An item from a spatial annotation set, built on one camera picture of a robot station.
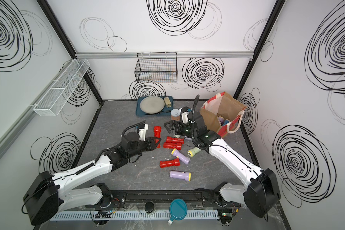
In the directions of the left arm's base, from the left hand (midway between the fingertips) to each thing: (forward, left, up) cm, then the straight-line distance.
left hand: (159, 139), depth 77 cm
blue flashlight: (+24, -45, -13) cm, 53 cm away
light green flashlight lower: (-1, -19, -13) cm, 23 cm away
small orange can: (+28, -8, -12) cm, 32 cm away
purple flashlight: (-4, -14, -15) cm, 21 cm away
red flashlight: (+5, -7, -15) cm, 18 cm away
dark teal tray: (+36, -1, -18) cm, 41 cm away
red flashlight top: (+8, -5, -14) cm, 17 cm away
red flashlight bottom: (-7, -3, -15) cm, 17 cm away
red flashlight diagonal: (+4, +1, +3) cm, 5 cm away
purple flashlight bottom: (-14, -15, -13) cm, 25 cm away
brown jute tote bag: (+27, -42, -8) cm, 51 cm away
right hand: (+4, -5, +7) cm, 10 cm away
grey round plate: (+41, +11, -16) cm, 46 cm away
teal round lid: (-31, -11, -9) cm, 34 cm away
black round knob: (-30, +2, -7) cm, 31 cm away
